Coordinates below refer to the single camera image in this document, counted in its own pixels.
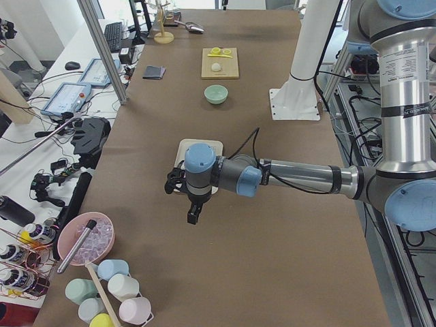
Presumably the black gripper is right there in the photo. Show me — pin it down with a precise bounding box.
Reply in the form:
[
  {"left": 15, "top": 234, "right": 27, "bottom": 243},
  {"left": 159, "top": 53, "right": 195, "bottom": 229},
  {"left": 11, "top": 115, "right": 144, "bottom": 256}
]
[{"left": 164, "top": 166, "right": 213, "bottom": 225}]

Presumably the white steamed bun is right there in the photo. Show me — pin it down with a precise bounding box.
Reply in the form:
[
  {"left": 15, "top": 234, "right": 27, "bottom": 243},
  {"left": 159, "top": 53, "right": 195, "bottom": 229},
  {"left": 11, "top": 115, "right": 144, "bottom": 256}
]
[{"left": 211, "top": 63, "right": 221, "bottom": 72}]

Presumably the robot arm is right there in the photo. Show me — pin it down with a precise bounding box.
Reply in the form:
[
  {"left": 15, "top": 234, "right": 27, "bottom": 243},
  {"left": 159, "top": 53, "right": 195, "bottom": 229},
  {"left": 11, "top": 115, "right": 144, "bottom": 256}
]
[{"left": 165, "top": 1, "right": 435, "bottom": 232}]

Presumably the pink bowl with ice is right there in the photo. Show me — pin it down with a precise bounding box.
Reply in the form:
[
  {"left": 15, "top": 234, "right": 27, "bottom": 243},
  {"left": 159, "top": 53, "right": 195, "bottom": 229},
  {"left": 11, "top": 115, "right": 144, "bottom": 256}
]
[{"left": 57, "top": 212, "right": 115, "bottom": 266}]

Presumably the mint green bowl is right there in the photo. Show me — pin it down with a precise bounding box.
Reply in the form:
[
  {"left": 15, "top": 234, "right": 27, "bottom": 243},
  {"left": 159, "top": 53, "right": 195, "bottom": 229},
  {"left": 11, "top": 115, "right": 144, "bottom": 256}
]
[{"left": 204, "top": 84, "right": 228, "bottom": 105}]

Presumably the white rabbit tray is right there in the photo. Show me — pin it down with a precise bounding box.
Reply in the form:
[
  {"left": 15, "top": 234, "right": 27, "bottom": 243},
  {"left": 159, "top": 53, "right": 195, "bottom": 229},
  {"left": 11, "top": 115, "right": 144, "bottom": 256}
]
[{"left": 174, "top": 138, "right": 223, "bottom": 176}]

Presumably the blue cup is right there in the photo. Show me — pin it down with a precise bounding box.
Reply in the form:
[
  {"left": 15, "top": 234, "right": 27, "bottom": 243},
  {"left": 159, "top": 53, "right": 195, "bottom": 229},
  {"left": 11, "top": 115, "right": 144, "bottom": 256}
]
[{"left": 97, "top": 259, "right": 129, "bottom": 281}]

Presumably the white cup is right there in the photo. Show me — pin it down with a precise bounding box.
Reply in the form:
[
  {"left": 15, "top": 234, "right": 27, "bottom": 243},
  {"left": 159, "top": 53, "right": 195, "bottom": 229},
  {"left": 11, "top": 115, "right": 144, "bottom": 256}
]
[{"left": 108, "top": 274, "right": 140, "bottom": 302}]

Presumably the pink cup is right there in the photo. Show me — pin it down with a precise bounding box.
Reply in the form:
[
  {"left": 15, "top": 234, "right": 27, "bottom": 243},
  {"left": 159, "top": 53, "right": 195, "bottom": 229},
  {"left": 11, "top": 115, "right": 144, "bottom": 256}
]
[{"left": 119, "top": 297, "right": 152, "bottom": 325}]

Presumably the wooden cup rack stick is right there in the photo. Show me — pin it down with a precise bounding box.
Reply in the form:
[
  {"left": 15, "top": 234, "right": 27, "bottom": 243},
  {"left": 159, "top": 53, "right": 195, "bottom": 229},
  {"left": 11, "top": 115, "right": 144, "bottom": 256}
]
[{"left": 84, "top": 262, "right": 122, "bottom": 327}]

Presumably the metal tube black cap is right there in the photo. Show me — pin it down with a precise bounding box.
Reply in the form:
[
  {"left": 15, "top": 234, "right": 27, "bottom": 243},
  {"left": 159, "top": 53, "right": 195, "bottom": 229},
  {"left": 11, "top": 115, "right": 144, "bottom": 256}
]
[{"left": 57, "top": 219, "right": 97, "bottom": 275}]

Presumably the grey folded cloth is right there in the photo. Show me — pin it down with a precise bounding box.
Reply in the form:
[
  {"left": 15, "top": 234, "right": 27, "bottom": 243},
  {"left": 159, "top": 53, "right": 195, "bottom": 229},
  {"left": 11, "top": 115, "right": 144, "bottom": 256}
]
[{"left": 142, "top": 65, "right": 166, "bottom": 80}]

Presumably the bamboo cutting board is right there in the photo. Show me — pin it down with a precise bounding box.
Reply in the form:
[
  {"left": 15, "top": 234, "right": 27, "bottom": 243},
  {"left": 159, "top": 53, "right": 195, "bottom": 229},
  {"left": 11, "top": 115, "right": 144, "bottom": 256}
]
[{"left": 201, "top": 48, "right": 240, "bottom": 80}]

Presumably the green cup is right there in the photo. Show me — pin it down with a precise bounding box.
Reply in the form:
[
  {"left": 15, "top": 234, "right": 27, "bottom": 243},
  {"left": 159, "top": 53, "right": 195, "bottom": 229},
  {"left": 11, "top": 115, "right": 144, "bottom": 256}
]
[{"left": 65, "top": 279, "right": 97, "bottom": 305}]

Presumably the yellow cup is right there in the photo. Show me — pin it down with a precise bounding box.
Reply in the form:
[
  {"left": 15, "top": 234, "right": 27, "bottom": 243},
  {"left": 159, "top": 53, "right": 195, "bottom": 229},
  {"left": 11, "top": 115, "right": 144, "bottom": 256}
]
[{"left": 89, "top": 313, "right": 114, "bottom": 327}]

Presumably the grey cup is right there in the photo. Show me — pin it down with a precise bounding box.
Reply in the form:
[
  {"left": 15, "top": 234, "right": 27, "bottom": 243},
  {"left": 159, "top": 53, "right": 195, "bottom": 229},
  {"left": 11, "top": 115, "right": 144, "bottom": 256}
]
[{"left": 78, "top": 298, "right": 106, "bottom": 324}]

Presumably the yellow plastic knife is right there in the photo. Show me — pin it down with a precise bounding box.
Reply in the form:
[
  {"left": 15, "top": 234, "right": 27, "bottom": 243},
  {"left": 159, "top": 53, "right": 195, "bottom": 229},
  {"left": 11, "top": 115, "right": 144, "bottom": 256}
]
[{"left": 207, "top": 54, "right": 234, "bottom": 59}]

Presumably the teach pendant far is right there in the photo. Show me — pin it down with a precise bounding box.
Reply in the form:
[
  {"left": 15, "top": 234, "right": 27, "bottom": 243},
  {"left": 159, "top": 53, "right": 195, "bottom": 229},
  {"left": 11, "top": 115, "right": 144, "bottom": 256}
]
[{"left": 78, "top": 58, "right": 111, "bottom": 89}]

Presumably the teach pendant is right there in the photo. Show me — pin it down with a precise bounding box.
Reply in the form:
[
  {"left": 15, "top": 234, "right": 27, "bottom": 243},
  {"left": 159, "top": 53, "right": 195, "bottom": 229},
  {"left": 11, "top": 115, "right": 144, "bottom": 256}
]
[
  {"left": 78, "top": 58, "right": 111, "bottom": 89},
  {"left": 40, "top": 82, "right": 91, "bottom": 116}
]

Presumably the teach pendant near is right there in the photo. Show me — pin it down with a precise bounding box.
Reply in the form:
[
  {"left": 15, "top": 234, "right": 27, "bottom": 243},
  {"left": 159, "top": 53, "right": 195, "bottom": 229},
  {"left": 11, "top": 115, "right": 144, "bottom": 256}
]
[{"left": 40, "top": 82, "right": 91, "bottom": 116}]

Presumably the wooden mug tree stand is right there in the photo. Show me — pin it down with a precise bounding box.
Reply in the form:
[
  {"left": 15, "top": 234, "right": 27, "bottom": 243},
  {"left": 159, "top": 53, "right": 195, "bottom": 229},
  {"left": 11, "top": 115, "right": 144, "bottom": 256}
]
[{"left": 153, "top": 0, "right": 174, "bottom": 44}]

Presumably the metal scoop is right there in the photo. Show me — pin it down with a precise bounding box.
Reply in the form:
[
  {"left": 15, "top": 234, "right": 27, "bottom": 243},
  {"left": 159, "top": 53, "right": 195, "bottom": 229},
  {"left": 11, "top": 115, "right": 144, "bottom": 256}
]
[{"left": 175, "top": 20, "right": 205, "bottom": 34}]

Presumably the black bottle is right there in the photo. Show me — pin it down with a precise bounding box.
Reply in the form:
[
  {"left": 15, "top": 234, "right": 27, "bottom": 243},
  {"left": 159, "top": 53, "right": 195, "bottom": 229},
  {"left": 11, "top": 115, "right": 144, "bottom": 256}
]
[{"left": 1, "top": 196, "right": 35, "bottom": 227}]

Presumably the black tray at edge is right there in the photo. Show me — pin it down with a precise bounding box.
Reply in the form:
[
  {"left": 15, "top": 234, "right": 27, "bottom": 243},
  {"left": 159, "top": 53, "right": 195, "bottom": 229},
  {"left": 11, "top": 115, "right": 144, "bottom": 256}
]
[{"left": 163, "top": 12, "right": 181, "bottom": 27}]

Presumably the black computer mouse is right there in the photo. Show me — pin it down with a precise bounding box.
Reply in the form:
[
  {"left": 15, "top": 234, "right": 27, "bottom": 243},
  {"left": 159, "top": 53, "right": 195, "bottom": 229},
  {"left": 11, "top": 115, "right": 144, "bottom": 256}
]
[{"left": 64, "top": 61, "right": 81, "bottom": 71}]

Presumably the black keyboard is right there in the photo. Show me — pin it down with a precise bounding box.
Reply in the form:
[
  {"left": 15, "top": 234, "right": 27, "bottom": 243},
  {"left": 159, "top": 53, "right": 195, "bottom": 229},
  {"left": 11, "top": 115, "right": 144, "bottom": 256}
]
[{"left": 104, "top": 22, "right": 123, "bottom": 53}]

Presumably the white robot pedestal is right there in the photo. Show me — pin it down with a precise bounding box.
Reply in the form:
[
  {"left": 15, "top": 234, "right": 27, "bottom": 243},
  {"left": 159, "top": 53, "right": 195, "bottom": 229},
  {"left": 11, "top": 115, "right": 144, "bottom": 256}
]
[{"left": 269, "top": 0, "right": 343, "bottom": 121}]

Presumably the copper wire bottle rack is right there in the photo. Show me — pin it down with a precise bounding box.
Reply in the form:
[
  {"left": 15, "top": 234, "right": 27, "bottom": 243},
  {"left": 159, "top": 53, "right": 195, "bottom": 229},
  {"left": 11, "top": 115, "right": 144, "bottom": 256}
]
[{"left": 1, "top": 223, "right": 58, "bottom": 300}]

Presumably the aluminium frame post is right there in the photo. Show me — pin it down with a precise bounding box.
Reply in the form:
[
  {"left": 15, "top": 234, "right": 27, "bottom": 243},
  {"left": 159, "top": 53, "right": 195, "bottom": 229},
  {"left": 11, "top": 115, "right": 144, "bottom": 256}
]
[{"left": 77, "top": 0, "right": 127, "bottom": 105}]

